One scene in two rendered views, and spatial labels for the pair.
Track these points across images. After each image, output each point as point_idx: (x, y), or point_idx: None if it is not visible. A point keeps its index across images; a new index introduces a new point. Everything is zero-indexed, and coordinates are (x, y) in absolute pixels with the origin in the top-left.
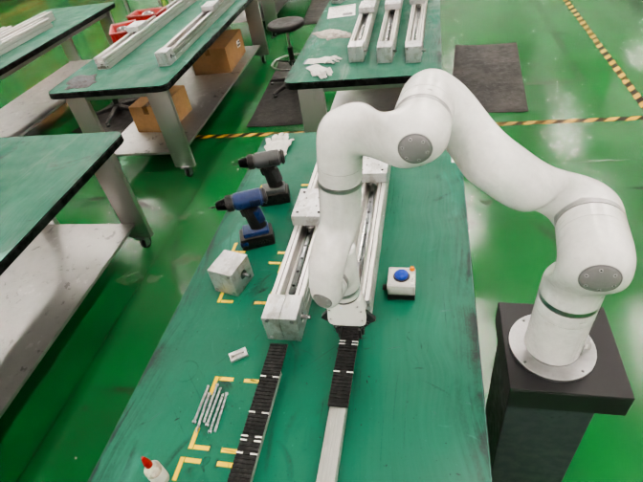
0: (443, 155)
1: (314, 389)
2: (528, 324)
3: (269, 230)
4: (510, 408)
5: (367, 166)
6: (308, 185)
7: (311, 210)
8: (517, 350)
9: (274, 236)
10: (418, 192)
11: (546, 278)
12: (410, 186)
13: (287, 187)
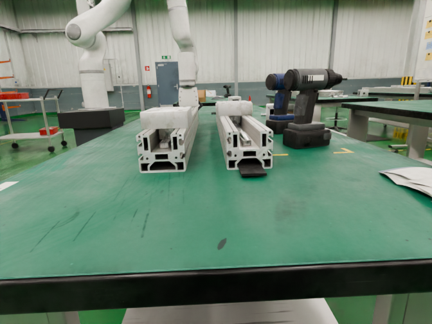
0: (15, 191)
1: (204, 118)
2: (106, 96)
3: (270, 119)
4: None
5: (176, 107)
6: (276, 154)
7: (229, 101)
8: (113, 107)
9: (267, 126)
10: (114, 155)
11: (103, 57)
12: (119, 159)
13: (289, 130)
